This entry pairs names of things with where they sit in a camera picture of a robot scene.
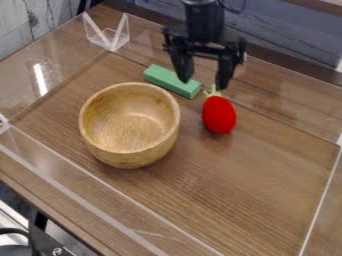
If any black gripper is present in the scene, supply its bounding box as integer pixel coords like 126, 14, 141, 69
161, 27, 245, 90

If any red plush fruit green stem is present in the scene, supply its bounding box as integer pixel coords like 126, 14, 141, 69
201, 85, 236, 134

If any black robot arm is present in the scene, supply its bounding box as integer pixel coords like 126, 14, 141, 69
161, 0, 247, 91

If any green rectangular block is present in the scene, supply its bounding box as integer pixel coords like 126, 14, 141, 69
142, 64, 201, 99

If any clear acrylic stand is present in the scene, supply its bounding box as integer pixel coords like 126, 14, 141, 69
81, 13, 129, 52

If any wooden bowl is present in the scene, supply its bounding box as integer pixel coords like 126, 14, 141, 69
78, 82, 180, 169

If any clear acrylic tray wall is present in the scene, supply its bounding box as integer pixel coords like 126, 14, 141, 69
0, 114, 223, 256

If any black table leg frame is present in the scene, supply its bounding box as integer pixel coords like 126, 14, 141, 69
28, 211, 76, 256

